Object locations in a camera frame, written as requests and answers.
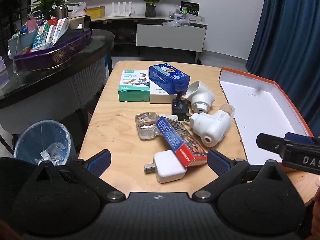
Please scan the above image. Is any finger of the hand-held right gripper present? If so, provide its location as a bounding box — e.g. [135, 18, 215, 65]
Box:
[285, 132, 314, 144]
[256, 133, 285, 155]

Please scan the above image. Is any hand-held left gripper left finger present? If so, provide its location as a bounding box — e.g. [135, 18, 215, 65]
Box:
[34, 149, 125, 202]

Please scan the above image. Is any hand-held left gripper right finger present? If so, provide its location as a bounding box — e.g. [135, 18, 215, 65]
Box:
[191, 149, 285, 203]

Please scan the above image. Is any orange white cardboard box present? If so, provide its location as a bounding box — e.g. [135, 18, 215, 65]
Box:
[219, 67, 314, 173]

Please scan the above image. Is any white plug-in device clear cap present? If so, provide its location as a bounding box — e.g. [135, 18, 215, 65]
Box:
[189, 104, 236, 147]

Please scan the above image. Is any blue red playing card box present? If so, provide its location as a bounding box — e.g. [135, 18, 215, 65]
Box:
[155, 116, 208, 167]

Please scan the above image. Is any white wall charger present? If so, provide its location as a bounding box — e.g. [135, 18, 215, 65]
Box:
[144, 150, 187, 183]

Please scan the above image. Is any clear glass bottle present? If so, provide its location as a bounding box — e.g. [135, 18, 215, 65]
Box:
[135, 112, 163, 140]

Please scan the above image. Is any white plug-in device tan bottle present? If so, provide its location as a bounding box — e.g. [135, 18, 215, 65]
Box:
[185, 81, 215, 114]

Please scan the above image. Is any black wall charger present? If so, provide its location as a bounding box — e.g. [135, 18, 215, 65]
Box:
[171, 99, 193, 123]

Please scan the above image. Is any green bandage box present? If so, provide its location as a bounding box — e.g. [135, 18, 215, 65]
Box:
[118, 70, 150, 102]

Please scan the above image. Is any white charger packaging box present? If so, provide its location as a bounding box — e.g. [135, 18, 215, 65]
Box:
[149, 80, 177, 104]

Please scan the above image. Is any blue cartoon tin box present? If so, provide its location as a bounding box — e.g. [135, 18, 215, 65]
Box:
[149, 64, 191, 95]

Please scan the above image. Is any blue trash bin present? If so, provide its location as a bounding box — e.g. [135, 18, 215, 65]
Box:
[13, 120, 77, 167]

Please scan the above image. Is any blue curtain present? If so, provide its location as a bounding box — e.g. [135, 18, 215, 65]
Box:
[246, 0, 320, 140]

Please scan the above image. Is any dark glass side table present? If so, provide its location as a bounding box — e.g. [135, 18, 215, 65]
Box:
[0, 29, 115, 135]

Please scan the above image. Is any purple patterned tray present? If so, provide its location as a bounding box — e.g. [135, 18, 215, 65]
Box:
[13, 28, 92, 72]

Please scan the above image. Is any white tv cabinet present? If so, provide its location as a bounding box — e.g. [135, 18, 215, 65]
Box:
[89, 12, 208, 63]

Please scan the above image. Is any white orange medicine box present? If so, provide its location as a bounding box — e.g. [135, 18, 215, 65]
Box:
[51, 17, 70, 46]

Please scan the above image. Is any teal medicine box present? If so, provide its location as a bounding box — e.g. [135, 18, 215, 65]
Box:
[32, 22, 50, 49]

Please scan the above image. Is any white red medicine box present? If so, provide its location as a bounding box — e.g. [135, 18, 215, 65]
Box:
[46, 17, 58, 43]

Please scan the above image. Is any pile of plastic packets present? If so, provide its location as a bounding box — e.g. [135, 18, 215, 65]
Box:
[162, 11, 204, 28]

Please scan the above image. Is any yellow box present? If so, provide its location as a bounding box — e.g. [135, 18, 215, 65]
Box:
[86, 6, 105, 19]

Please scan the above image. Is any white router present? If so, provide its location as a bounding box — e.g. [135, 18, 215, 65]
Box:
[108, 2, 132, 18]

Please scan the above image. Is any white plastic bag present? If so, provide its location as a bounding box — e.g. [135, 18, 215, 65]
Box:
[69, 2, 87, 18]

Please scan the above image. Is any black green box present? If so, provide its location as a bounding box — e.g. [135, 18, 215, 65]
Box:
[180, 1, 200, 15]

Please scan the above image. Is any steel tumbler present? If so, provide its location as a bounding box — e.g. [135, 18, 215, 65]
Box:
[55, 4, 68, 19]

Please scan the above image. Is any leafy green plant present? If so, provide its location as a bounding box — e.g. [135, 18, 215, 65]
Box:
[29, 0, 80, 20]

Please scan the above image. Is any dark wall shelf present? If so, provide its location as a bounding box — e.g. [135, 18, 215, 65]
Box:
[0, 0, 32, 40]

